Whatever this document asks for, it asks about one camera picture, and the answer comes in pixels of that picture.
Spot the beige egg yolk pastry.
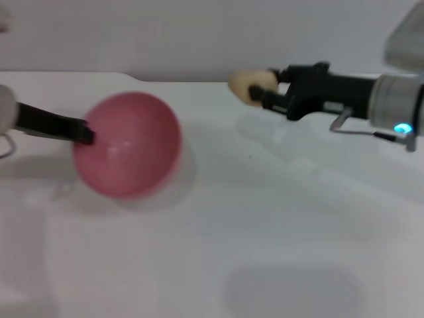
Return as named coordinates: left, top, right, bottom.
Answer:
left=227, top=68, right=278, bottom=107

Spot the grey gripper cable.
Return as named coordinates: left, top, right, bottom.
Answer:
left=0, top=134, right=17, bottom=160
left=329, top=108, right=417, bottom=153

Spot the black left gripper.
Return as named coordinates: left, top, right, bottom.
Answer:
left=15, top=101, right=97, bottom=146

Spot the grey right gripper cable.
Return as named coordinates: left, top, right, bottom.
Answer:
left=329, top=108, right=417, bottom=153

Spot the pink plastic bowl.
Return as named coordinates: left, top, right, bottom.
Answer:
left=72, top=91, right=183, bottom=199

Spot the grey left gripper cable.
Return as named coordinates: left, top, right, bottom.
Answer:
left=0, top=134, right=17, bottom=160

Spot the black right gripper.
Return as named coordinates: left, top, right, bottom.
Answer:
left=248, top=60, right=379, bottom=121

